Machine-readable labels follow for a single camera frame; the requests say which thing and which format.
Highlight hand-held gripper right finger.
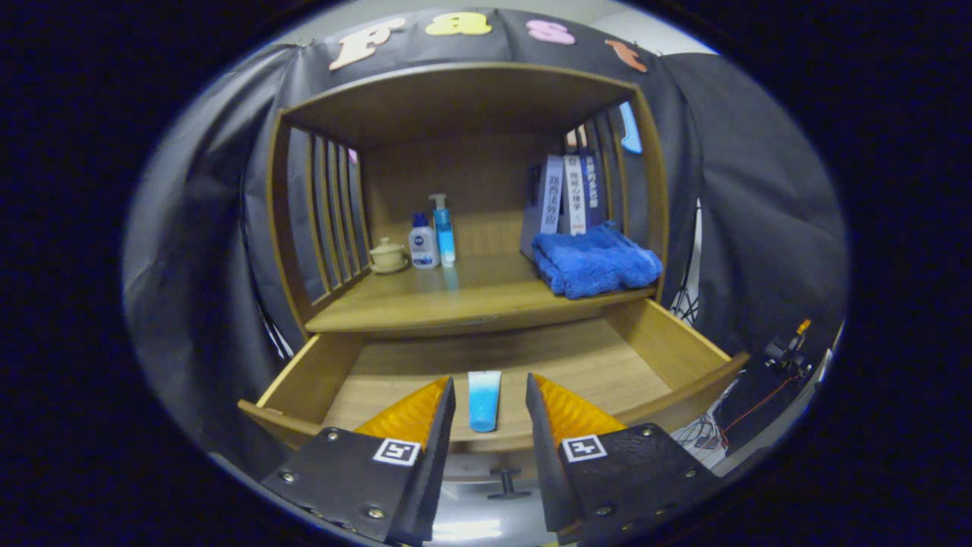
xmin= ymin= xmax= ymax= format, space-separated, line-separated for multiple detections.
xmin=525 ymin=372 xmax=722 ymax=545

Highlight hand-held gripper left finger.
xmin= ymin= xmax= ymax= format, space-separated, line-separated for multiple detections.
xmin=260 ymin=376 xmax=457 ymax=545

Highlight black drawer knob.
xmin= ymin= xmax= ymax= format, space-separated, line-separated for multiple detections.
xmin=488 ymin=467 xmax=532 ymax=501

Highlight blue squeeze tube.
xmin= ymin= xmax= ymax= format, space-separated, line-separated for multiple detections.
xmin=468 ymin=370 xmax=503 ymax=433

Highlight wooden drawer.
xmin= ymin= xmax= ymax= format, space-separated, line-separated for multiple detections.
xmin=237 ymin=298 xmax=751 ymax=483

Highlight wooden countertop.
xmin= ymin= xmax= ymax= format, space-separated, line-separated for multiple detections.
xmin=305 ymin=251 xmax=658 ymax=335

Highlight wooden cabinet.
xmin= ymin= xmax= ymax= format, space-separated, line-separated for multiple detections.
xmin=266 ymin=62 xmax=671 ymax=340

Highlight blue folded towel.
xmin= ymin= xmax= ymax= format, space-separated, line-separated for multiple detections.
xmin=530 ymin=221 xmax=664 ymax=300

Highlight cream lidded cup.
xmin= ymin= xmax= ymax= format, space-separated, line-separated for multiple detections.
xmin=369 ymin=237 xmax=409 ymax=275

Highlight black tripod stand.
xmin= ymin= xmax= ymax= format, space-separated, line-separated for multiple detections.
xmin=672 ymin=199 xmax=703 ymax=327

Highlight white bottle with blue cap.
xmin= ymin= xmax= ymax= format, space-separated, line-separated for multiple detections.
xmin=409 ymin=213 xmax=441 ymax=270

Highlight blue pump bottle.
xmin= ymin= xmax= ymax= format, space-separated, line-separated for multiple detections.
xmin=428 ymin=193 xmax=457 ymax=267

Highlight black clamp with orange tip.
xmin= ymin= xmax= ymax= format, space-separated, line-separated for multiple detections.
xmin=763 ymin=319 xmax=813 ymax=377

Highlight white book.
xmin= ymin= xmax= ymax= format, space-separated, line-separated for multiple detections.
xmin=560 ymin=154 xmax=589 ymax=236

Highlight grey book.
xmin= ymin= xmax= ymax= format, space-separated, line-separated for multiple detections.
xmin=520 ymin=156 xmax=565 ymax=259

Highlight dark blue book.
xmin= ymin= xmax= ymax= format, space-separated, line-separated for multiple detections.
xmin=581 ymin=150 xmax=611 ymax=229

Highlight black backdrop cloth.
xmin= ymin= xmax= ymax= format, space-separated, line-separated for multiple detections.
xmin=121 ymin=8 xmax=850 ymax=487

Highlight tangle of white cables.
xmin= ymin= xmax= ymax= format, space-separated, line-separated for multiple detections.
xmin=672 ymin=376 xmax=741 ymax=468

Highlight red cable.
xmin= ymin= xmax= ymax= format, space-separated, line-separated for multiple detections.
xmin=720 ymin=375 xmax=803 ymax=435

